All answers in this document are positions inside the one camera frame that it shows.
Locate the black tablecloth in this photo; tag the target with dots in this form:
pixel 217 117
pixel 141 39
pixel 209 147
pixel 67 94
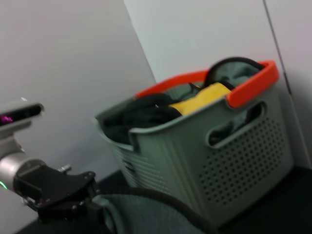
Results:
pixel 280 207

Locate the grey towel with black trim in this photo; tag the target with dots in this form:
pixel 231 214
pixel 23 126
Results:
pixel 239 72

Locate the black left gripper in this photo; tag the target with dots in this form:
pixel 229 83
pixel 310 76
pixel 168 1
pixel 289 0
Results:
pixel 53 185

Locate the grey perforated storage box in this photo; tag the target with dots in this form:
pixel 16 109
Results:
pixel 185 165

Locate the black cloth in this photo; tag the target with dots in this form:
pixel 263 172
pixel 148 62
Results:
pixel 143 114

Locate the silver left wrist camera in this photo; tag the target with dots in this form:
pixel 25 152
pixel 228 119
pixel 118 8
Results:
pixel 19 113

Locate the grey and yellow towel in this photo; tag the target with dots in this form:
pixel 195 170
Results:
pixel 151 214

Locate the plain yellow towel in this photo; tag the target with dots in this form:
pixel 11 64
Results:
pixel 202 100

